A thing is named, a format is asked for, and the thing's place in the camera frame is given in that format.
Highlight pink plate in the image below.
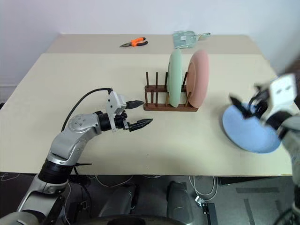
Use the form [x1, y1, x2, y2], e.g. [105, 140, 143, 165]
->
[187, 49, 210, 109]

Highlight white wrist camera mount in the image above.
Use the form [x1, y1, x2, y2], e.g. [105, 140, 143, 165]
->
[105, 90, 128, 132]
[259, 73, 297, 126]

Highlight white floor cable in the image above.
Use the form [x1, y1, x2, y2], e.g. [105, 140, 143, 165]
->
[188, 175, 218, 207]

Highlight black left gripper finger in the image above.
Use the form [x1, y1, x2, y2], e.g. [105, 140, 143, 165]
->
[127, 118, 154, 132]
[126, 100, 145, 110]

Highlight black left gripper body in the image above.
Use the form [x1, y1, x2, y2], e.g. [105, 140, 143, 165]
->
[114, 109, 130, 131]

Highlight dark rounded robot foot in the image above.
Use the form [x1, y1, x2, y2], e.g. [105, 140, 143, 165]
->
[165, 180, 195, 225]
[98, 182, 139, 218]

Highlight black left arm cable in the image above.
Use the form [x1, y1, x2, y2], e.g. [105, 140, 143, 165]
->
[61, 87, 113, 132]

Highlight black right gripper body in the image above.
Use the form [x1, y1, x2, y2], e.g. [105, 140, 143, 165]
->
[248, 85, 272, 118]

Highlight green plate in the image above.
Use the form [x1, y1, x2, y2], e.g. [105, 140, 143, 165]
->
[167, 48, 183, 108]

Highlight wooden dish rack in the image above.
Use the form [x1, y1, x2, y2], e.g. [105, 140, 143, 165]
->
[143, 71, 199, 112]

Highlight black floor bracket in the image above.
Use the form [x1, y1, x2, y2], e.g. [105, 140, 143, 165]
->
[202, 202, 218, 225]

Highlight clear plastic bag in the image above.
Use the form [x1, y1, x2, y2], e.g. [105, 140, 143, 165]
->
[172, 30, 211, 49]

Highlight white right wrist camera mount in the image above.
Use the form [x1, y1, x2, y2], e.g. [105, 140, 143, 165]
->
[259, 73, 297, 126]

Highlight orange handled pliers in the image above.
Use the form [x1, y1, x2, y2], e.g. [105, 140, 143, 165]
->
[120, 37, 149, 48]

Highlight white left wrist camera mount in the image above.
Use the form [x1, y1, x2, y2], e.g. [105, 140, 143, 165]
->
[105, 90, 128, 132]

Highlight blue plate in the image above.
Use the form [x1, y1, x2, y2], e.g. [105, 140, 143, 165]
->
[222, 102, 282, 154]

